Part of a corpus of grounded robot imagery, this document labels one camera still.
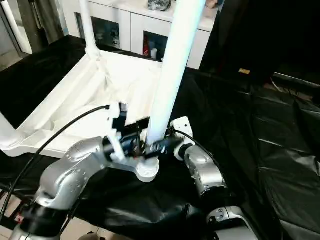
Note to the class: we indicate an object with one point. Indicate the small yellow label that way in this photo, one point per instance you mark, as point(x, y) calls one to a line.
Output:
point(244, 71)

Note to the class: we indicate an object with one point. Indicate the grey crumpled bundle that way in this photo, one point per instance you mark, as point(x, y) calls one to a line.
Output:
point(160, 4)

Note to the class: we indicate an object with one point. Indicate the grey metal rack frame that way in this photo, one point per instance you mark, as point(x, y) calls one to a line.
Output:
point(25, 22)

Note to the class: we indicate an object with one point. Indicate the white plastic table top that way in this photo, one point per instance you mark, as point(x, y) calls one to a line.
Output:
point(100, 95)

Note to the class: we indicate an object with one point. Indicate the black flat device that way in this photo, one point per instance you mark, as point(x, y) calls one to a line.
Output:
point(300, 80)

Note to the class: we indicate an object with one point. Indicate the white plastic table leg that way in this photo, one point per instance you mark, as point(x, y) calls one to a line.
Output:
point(88, 27)
point(170, 70)
point(7, 132)

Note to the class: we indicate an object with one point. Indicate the white glass-door cabinet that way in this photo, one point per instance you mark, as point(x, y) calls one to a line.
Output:
point(130, 22)

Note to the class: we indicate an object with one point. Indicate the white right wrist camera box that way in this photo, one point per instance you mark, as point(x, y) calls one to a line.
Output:
point(182, 127)

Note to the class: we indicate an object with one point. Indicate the black work mat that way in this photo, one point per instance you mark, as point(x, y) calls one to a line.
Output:
point(240, 150)

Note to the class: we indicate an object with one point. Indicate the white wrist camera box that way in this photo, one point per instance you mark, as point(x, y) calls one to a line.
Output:
point(116, 127)
point(182, 127)

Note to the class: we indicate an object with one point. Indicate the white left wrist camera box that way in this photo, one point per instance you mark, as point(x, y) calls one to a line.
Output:
point(116, 127)

